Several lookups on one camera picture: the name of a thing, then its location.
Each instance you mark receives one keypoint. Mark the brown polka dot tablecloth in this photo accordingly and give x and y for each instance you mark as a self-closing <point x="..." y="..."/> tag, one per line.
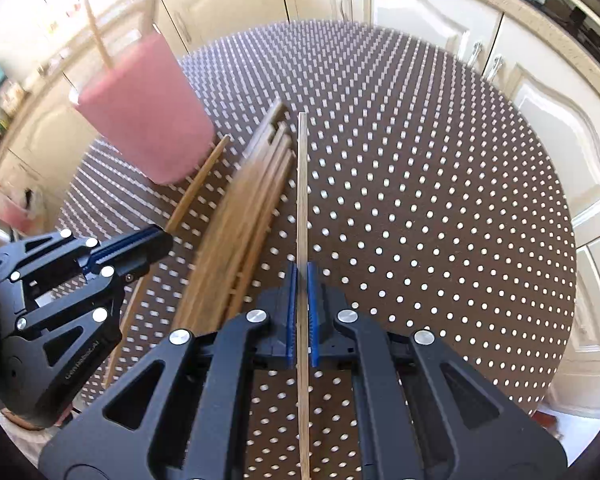
<point x="432" y="202"/>

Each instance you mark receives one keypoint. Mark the light wooden chopstick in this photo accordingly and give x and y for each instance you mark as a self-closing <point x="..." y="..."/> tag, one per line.
<point x="302" y="316"/>

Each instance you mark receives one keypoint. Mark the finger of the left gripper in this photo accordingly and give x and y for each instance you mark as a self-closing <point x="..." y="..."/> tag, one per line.
<point x="129" y="254"/>

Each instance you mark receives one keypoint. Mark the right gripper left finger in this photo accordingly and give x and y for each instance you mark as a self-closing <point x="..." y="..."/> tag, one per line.
<point x="182" y="411"/>

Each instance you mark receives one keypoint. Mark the pink chopstick cup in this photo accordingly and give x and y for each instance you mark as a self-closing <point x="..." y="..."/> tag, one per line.
<point x="147" y="110"/>

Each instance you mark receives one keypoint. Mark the chopstick in cup left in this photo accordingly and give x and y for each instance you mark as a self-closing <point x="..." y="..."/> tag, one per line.
<point x="97" y="37"/>

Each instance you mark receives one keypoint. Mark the chopstick in cup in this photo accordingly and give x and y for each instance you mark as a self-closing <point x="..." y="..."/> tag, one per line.
<point x="147" y="18"/>
<point x="97" y="37"/>

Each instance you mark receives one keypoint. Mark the pile of wooden chopsticks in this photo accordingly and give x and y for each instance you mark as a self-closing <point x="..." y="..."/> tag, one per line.
<point x="231" y="246"/>

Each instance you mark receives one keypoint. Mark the cream lower kitchen cabinets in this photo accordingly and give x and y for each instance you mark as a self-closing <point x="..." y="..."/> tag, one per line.
<point x="542" y="73"/>

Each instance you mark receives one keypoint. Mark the chopstick in cup right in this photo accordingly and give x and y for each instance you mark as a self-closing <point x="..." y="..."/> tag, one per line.
<point x="147" y="18"/>

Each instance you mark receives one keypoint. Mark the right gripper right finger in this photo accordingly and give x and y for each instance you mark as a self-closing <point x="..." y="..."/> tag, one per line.
<point x="422" y="411"/>

